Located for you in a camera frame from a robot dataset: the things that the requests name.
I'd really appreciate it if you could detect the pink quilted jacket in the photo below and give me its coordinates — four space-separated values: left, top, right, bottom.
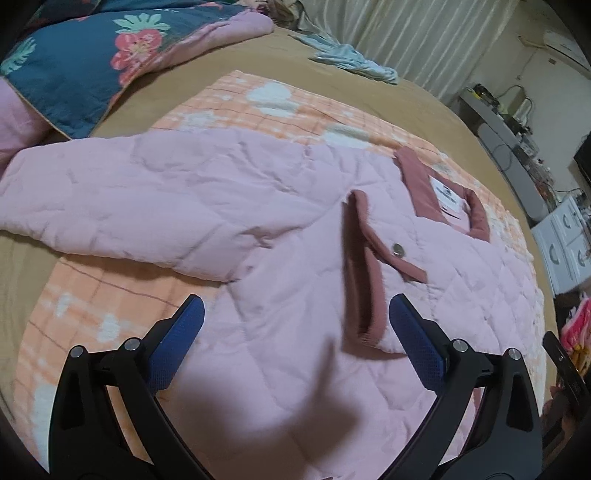
1 128 544 479

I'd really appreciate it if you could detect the colourful bag on floor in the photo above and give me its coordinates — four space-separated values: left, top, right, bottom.
560 296 591 376

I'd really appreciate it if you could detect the orange plaid blanket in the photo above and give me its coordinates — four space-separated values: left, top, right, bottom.
14 71 534 460

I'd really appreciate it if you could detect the white drawer cabinet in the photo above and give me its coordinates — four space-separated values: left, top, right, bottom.
532 196 590 297

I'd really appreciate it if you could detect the grey curved desk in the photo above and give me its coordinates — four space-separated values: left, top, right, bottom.
458 88 549 226

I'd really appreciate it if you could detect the black flat television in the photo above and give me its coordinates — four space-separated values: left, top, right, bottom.
574 133 591 185

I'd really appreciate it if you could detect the white air conditioner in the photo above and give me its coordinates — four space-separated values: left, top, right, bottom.
543 30 590 71

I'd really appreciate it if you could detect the white striped curtain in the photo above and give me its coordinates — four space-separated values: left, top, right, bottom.
303 0 518 103

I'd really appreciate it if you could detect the navy floral quilt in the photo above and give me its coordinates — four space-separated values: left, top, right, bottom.
1 1 274 165

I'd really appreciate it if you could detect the light blue garment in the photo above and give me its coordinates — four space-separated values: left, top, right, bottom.
291 34 399 85

